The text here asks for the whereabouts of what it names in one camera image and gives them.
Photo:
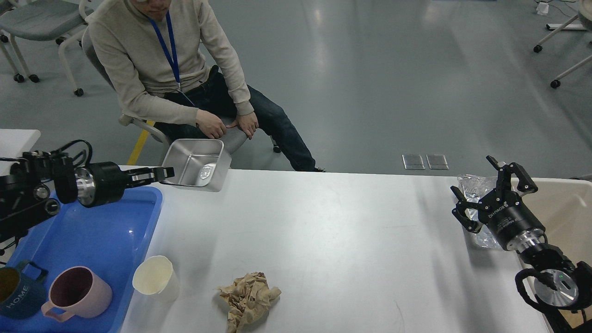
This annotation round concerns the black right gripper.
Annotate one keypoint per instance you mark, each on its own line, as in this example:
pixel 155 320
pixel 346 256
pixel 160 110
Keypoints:
pixel 509 220

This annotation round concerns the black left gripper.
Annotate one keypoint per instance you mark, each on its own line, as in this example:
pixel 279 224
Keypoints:
pixel 104 182

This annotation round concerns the square steel tin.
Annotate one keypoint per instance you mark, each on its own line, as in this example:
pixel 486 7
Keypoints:
pixel 198 164

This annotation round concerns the pink mug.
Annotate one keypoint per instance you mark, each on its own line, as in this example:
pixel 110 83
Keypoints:
pixel 77 291

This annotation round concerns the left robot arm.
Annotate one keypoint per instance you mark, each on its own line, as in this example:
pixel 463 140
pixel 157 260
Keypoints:
pixel 39 182

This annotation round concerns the aluminium foil tray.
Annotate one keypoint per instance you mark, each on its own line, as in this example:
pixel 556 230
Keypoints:
pixel 475 188

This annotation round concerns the right floor socket plate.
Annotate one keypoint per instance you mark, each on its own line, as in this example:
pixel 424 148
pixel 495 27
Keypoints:
pixel 437 161

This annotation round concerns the floor socket plate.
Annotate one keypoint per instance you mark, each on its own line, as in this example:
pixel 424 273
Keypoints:
pixel 413 162
pixel 437 161

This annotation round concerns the blue plastic tray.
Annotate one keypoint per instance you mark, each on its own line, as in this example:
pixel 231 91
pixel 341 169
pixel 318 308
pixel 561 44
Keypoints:
pixel 112 240

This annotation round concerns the beige plastic bin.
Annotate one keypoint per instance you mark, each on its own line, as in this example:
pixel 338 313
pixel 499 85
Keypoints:
pixel 564 207

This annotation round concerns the left floor socket plate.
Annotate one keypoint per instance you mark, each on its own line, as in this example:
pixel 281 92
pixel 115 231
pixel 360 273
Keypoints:
pixel 413 162

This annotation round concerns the cream paper cup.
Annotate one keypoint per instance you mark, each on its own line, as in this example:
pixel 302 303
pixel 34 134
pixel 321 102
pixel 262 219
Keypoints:
pixel 156 277

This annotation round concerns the grey office chair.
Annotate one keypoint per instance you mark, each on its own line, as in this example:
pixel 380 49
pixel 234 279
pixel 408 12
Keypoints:
pixel 232 141

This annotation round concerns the seated person beige sweater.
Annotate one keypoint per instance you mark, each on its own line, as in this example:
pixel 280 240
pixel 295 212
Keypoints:
pixel 171 62

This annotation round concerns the white side table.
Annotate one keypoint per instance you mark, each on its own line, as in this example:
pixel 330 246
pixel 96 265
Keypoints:
pixel 13 142

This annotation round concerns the crumpled brown paper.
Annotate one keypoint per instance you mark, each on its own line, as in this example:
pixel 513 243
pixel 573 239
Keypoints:
pixel 249 298

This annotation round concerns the dark blue home mug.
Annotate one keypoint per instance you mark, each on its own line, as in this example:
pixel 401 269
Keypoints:
pixel 21 296

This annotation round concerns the grey chair top left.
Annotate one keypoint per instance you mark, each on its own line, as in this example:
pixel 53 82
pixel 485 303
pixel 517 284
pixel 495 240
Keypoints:
pixel 46 20

